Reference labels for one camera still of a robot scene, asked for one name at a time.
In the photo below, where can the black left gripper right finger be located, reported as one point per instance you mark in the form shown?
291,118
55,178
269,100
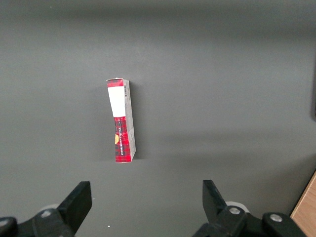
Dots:
222,219

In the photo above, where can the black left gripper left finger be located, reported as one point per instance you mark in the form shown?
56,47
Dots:
61,217

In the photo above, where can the wooden drawer cabinet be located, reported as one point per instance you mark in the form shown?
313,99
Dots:
307,209

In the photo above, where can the red tartan cardboard box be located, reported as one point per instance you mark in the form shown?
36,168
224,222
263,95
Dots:
121,123

